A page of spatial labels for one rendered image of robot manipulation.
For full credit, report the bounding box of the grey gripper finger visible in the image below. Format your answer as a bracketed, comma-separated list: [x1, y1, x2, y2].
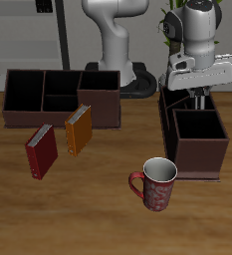
[199, 86, 211, 111]

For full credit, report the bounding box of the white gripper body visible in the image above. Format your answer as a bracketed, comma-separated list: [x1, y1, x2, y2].
[158, 53, 232, 92]

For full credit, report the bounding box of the narrow dark brown desk caddy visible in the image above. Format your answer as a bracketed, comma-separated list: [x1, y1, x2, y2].
[157, 84, 231, 182]

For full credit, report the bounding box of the wide dark brown desk caddy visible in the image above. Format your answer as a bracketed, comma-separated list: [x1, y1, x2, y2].
[1, 69, 122, 130]

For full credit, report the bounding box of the orange book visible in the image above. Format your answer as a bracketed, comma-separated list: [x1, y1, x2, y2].
[64, 103, 94, 158]

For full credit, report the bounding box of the red book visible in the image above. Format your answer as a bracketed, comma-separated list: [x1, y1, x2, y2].
[24, 123, 60, 181]

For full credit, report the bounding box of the red patterned mug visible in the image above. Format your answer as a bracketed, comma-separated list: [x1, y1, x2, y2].
[127, 156, 179, 213]

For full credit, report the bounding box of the white shelf unit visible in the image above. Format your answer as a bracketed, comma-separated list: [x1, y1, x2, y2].
[0, 0, 64, 71]

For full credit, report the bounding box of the flat black base plate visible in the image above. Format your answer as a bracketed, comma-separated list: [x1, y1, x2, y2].
[84, 61, 158, 100]

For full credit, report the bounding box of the dark vertical post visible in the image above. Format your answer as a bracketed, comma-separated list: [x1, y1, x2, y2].
[55, 0, 71, 71]

